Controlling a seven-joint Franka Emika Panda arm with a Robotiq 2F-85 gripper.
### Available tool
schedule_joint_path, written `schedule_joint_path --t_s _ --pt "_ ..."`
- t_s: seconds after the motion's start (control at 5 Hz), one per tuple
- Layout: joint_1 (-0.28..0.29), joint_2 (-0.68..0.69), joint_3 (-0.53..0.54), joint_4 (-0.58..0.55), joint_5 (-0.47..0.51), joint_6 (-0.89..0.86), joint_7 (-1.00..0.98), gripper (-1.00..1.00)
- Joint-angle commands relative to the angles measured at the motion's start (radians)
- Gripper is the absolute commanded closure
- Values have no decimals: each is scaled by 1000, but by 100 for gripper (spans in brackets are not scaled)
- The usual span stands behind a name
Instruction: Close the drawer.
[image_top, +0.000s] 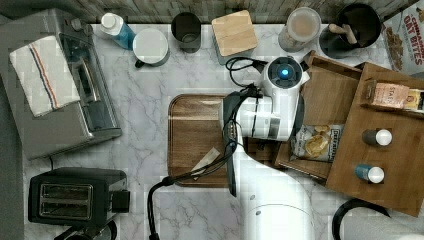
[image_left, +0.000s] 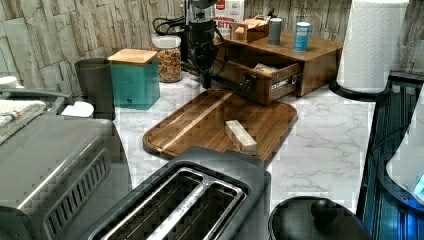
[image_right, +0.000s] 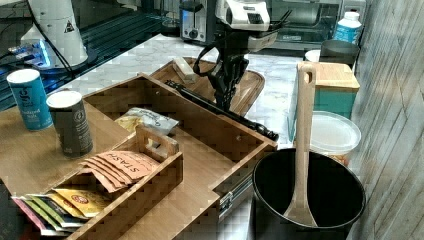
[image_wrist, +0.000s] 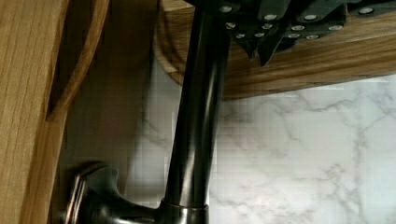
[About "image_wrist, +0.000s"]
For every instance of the black drawer handle bar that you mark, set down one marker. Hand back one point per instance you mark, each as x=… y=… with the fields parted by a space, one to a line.
x=95 y=198

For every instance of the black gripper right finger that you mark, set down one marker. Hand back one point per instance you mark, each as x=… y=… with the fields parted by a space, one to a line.
x=291 y=20

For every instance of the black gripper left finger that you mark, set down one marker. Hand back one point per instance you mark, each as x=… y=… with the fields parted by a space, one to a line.
x=257 y=26

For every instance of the wooden tray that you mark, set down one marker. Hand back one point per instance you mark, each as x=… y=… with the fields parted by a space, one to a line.
x=364 y=48

